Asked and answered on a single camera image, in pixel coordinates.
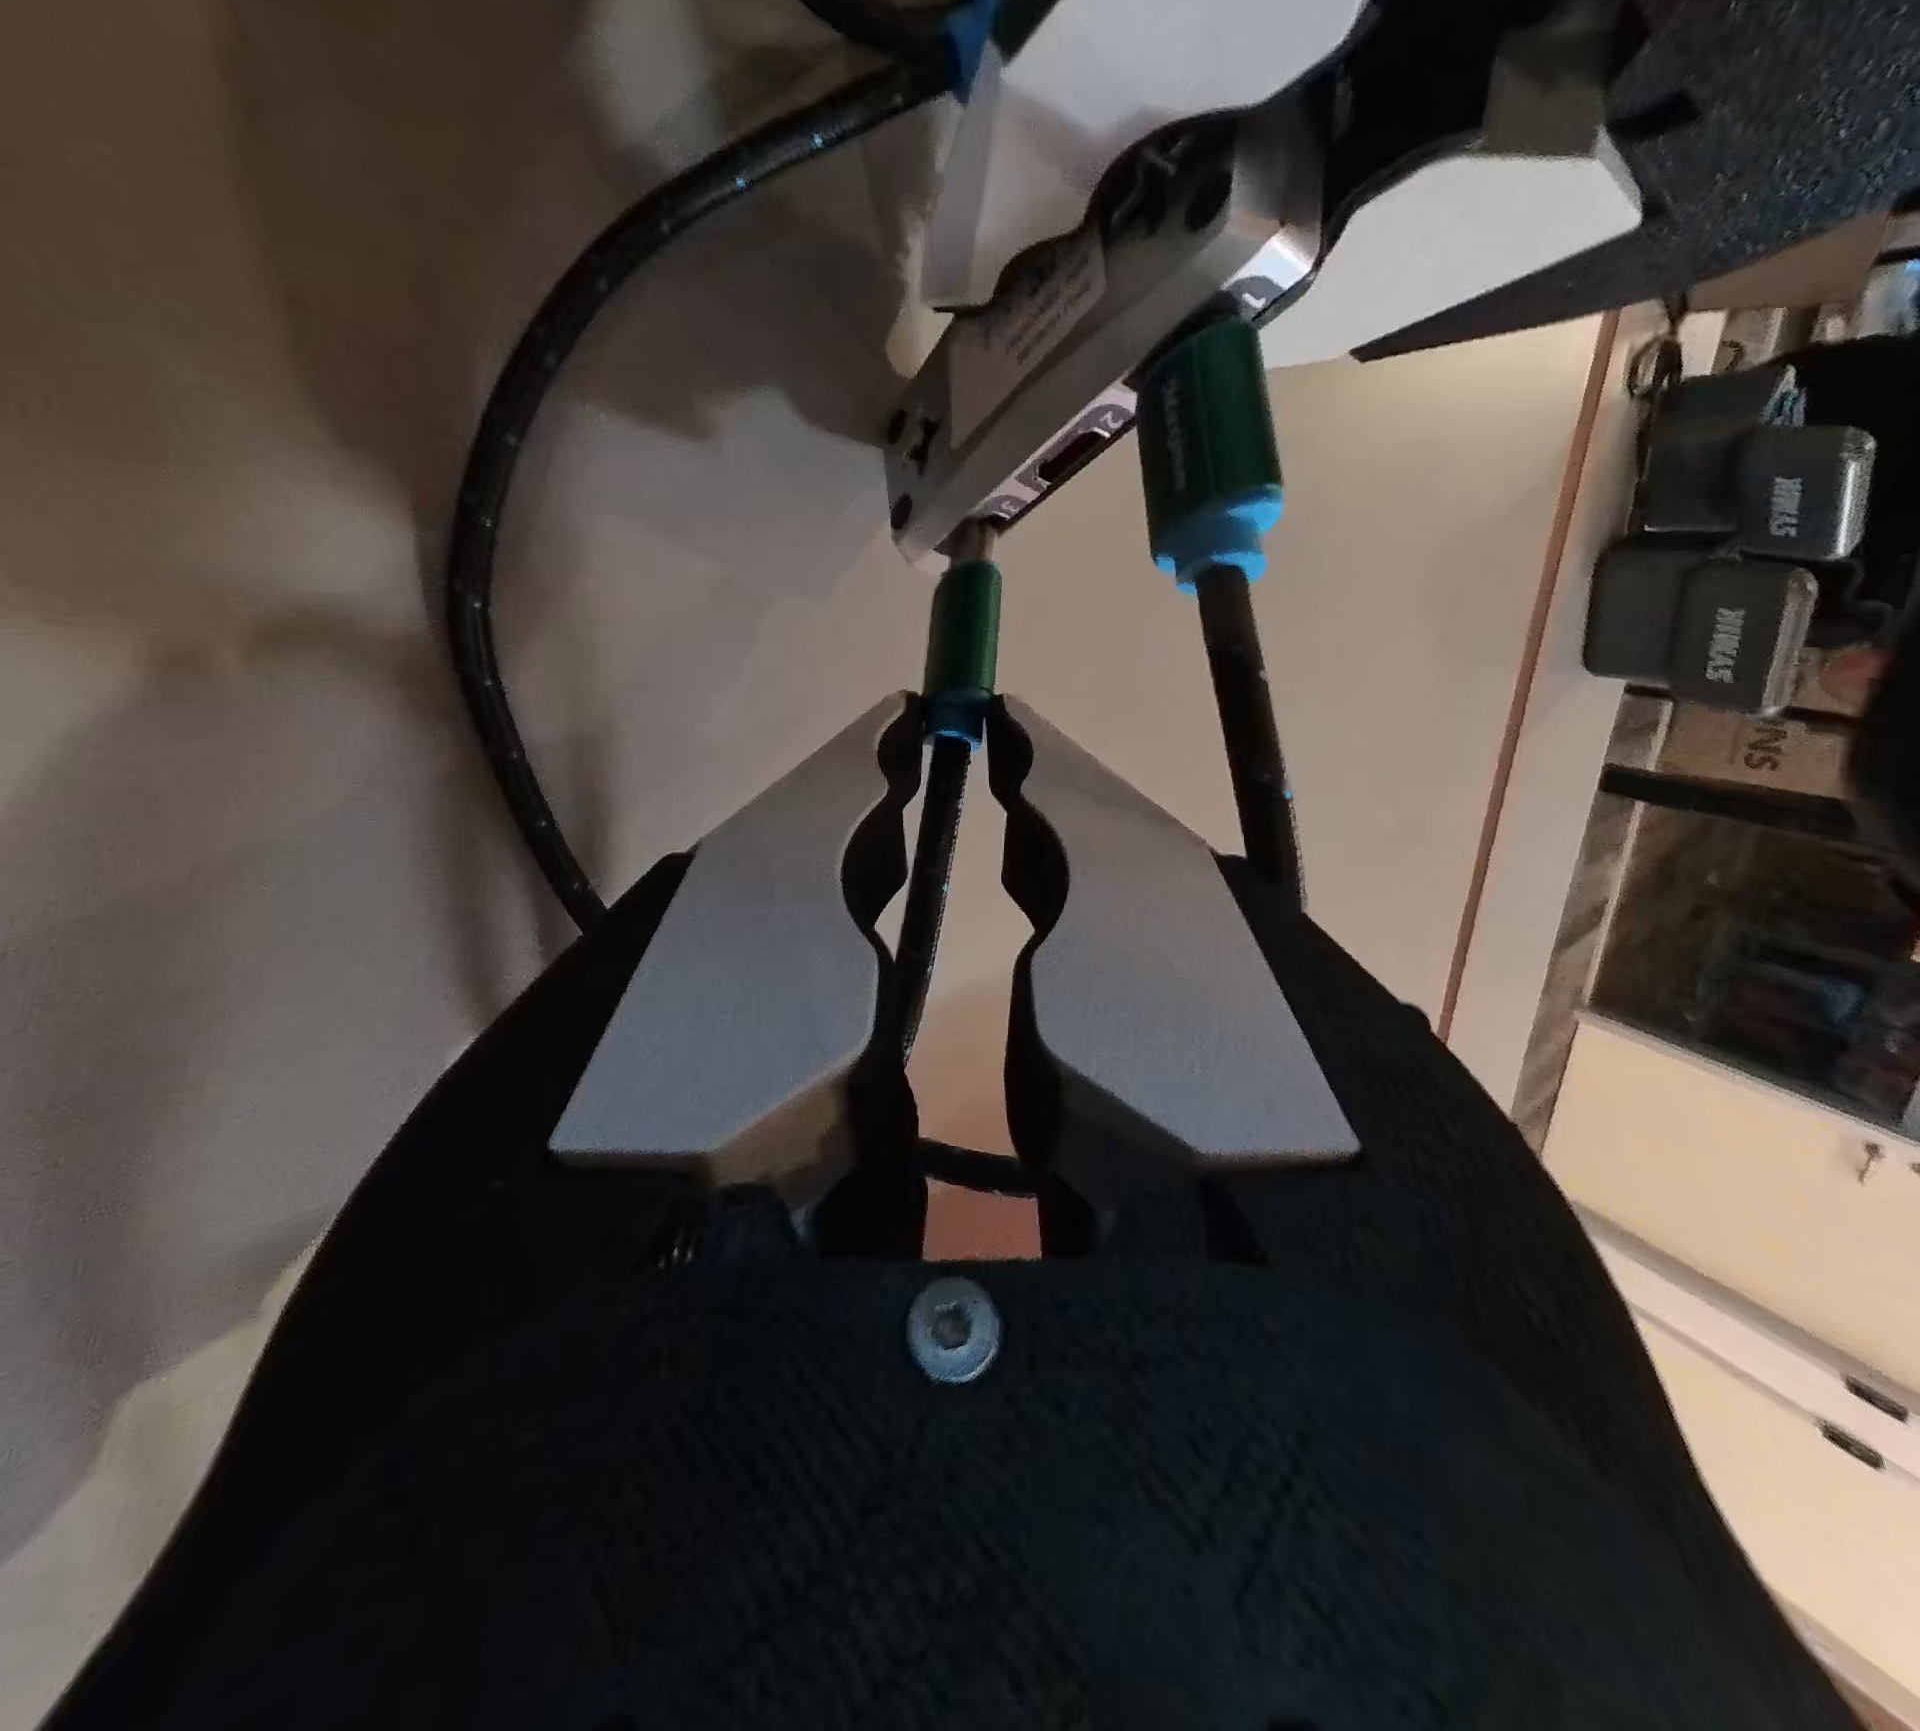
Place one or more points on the silver hdmi hub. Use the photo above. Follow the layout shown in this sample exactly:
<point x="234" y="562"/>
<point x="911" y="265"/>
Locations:
<point x="1035" y="365"/>

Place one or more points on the white single door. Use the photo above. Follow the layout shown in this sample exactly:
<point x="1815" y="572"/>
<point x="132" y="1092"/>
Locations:
<point x="1694" y="1164"/>

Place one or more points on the black hard case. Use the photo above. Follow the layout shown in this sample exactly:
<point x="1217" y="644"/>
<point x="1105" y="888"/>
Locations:
<point x="1756" y="471"/>
<point x="1704" y="637"/>

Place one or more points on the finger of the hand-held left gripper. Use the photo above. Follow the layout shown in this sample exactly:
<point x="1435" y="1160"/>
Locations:
<point x="1171" y="8"/>
<point x="1469" y="249"/>

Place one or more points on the white double door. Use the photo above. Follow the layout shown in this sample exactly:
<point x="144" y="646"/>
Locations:
<point x="1771" y="1493"/>

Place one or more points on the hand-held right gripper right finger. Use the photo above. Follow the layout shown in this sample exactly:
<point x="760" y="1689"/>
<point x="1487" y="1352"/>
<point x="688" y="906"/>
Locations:
<point x="1187" y="1011"/>

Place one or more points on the printed cardboard box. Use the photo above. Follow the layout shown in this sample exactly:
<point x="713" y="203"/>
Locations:
<point x="1724" y="758"/>

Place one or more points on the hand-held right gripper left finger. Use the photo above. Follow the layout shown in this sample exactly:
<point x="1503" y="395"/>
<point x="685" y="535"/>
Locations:
<point x="706" y="1011"/>

